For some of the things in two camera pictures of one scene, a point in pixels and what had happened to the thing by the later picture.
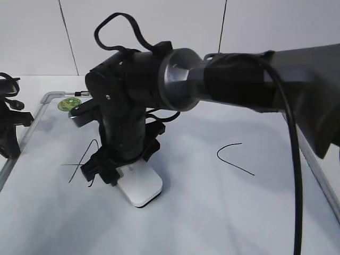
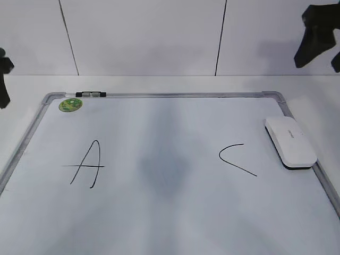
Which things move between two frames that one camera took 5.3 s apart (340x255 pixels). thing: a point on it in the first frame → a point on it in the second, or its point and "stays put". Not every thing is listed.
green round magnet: (67, 103) stays put
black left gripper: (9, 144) → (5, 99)
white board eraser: (139, 182) → (292, 148)
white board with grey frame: (227, 179) stays put
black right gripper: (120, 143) → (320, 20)
